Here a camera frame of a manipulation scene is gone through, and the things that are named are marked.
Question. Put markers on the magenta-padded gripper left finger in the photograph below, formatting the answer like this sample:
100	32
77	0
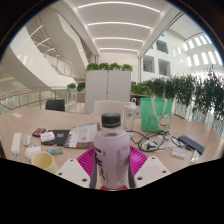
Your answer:
74	173

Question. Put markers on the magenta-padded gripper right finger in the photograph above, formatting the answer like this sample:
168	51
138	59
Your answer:
151	170

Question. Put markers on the purple drink bottle black cap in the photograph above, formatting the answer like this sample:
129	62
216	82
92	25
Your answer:
111	150

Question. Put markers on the small green tube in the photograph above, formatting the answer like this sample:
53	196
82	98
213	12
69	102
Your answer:
55	151

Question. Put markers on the white label sheet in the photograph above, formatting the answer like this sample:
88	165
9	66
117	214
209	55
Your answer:
179	152

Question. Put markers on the pale yellow mug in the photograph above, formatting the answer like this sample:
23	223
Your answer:
43	161

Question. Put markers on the black notebook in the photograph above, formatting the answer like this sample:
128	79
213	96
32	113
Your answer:
61	137

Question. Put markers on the printed booklet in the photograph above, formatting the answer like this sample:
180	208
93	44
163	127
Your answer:
81	135

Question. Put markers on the white card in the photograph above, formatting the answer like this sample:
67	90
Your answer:
47	137

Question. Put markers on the clear plastic packet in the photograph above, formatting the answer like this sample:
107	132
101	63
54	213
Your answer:
195	156

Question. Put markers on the white computer mouse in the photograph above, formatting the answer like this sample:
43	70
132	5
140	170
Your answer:
31	151

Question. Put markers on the small red and black box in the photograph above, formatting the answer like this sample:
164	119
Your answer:
39	132

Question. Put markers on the green tote bag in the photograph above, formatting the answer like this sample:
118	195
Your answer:
150	115

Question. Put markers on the clear plastic shaker bottle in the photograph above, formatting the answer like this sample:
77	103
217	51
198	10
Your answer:
130	115

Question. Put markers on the white power strip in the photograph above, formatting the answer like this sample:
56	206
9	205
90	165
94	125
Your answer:
16	143

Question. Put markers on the black chair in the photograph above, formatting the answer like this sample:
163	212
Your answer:
55	105

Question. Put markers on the white chair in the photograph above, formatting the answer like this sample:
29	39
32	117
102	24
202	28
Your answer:
108	108

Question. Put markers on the small white paper note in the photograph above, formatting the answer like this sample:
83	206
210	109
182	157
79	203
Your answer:
17	115

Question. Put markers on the small planter with green plants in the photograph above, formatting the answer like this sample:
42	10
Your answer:
81	87

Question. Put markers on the glass balustrade railing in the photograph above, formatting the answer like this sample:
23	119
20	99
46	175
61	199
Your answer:
26	98

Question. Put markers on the white cabinet topped with plants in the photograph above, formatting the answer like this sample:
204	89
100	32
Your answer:
106	90

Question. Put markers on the row of green hedge planters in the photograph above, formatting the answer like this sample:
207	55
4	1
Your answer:
200	93

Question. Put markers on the ceiling light strips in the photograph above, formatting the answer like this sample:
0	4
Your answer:
118	24

